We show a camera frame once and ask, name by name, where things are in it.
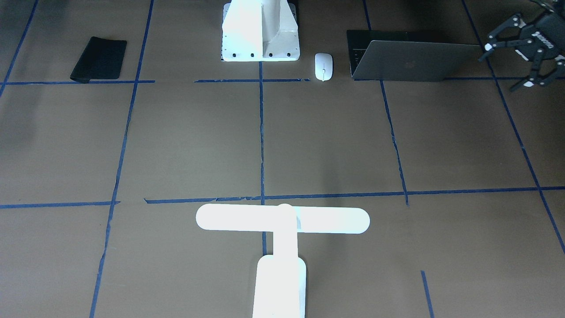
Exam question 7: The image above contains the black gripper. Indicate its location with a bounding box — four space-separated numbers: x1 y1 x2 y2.
478 11 565 92

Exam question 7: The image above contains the grey laptop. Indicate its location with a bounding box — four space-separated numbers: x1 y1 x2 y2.
346 30 480 81

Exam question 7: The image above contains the white computer mouse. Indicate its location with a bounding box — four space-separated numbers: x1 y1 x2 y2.
314 53 334 81

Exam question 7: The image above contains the white desk lamp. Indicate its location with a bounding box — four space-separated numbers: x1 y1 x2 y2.
196 204 370 318

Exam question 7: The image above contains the black mouse pad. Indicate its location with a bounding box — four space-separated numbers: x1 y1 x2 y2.
69 36 128 84

